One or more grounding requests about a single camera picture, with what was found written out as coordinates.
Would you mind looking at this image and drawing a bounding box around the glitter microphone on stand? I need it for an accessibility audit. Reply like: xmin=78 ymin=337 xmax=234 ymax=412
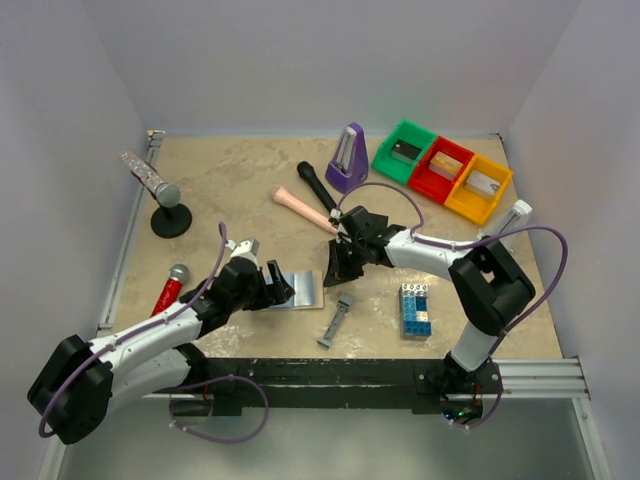
xmin=120 ymin=149 xmax=181 ymax=208

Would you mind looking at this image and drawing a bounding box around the purple metronome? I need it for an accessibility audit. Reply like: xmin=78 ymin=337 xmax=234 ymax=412
xmin=325 ymin=122 xmax=369 ymax=193

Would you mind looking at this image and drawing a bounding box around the green storage bin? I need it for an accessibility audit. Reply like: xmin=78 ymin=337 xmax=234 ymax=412
xmin=372 ymin=119 xmax=438 ymax=185

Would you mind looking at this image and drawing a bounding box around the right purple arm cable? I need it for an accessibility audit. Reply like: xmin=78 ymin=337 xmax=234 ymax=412
xmin=334 ymin=181 xmax=570 ymax=361

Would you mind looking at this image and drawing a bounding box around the tan card in red bin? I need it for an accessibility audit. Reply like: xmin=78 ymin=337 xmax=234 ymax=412
xmin=429 ymin=152 xmax=464 ymax=181

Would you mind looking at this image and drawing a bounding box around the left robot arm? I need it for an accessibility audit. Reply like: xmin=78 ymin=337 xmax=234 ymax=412
xmin=27 ymin=258 xmax=295 ymax=445

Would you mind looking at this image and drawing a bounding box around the white card in yellow bin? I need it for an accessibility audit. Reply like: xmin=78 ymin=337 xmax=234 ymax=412
xmin=465 ymin=170 xmax=501 ymax=199

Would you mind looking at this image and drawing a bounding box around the yellow storage bin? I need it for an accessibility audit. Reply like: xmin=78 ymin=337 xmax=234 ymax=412
xmin=444 ymin=154 xmax=513 ymax=225

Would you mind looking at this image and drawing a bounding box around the red storage bin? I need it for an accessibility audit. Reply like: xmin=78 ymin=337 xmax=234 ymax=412
xmin=408 ymin=136 xmax=473 ymax=204

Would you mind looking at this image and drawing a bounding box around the grey truss beam piece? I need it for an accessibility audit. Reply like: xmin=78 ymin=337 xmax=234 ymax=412
xmin=317 ymin=294 xmax=353 ymax=349

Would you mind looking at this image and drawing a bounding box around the blue toy brick block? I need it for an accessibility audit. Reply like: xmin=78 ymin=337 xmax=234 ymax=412
xmin=398 ymin=283 xmax=432 ymax=338

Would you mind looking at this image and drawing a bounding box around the beige card holder wallet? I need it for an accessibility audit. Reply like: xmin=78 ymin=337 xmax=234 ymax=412
xmin=270 ymin=270 xmax=324 ymax=310

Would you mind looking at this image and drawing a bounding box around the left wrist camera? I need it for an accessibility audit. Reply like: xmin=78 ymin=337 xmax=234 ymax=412
xmin=227 ymin=238 xmax=260 ymax=265

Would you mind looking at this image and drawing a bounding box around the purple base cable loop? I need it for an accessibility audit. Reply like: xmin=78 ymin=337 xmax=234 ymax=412
xmin=168 ymin=373 xmax=273 ymax=444

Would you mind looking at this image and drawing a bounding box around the aluminium frame rail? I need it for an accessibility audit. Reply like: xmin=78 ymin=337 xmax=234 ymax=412
xmin=89 ymin=130 xmax=166 ymax=351

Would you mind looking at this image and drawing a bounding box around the white metronome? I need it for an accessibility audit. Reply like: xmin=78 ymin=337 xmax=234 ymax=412
xmin=477 ymin=200 xmax=533 ymax=240

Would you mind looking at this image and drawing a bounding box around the black microphone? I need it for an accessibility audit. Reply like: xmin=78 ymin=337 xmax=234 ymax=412
xmin=296 ymin=161 xmax=336 ymax=213

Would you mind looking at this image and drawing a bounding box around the pink microphone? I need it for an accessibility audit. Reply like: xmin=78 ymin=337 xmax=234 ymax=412
xmin=270 ymin=186 xmax=337 ymax=235

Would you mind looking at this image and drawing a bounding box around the red glitter microphone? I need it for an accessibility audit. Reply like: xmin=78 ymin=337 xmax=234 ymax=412
xmin=151 ymin=263 xmax=190 ymax=316

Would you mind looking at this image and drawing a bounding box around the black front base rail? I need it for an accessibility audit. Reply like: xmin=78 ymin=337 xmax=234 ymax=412
xmin=166 ymin=358 xmax=501 ymax=416

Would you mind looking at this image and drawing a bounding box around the black round microphone stand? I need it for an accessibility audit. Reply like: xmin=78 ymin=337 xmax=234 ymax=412
xmin=150 ymin=203 xmax=192 ymax=239

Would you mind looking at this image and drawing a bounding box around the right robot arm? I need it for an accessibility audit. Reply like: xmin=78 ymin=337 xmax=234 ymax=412
xmin=323 ymin=206 xmax=536 ymax=373

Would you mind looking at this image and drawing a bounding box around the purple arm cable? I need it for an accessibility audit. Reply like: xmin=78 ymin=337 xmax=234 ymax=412
xmin=334 ymin=181 xmax=570 ymax=361
xmin=38 ymin=222 xmax=236 ymax=440

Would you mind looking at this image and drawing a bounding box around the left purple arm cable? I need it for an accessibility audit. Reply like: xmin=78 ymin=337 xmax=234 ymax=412
xmin=38 ymin=222 xmax=236 ymax=440

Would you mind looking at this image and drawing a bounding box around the black card in green bin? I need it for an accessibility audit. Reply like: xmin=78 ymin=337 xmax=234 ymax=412
xmin=390 ymin=140 xmax=421 ymax=165

